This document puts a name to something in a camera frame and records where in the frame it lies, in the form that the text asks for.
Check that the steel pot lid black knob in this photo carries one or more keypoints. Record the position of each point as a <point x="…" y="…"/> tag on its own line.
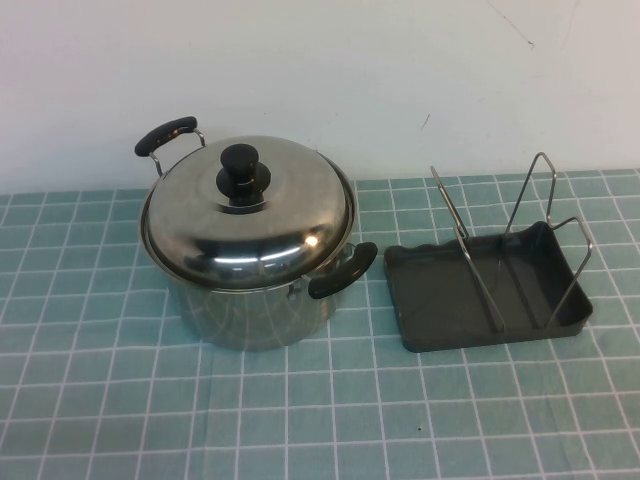
<point x="200" y="225"/>

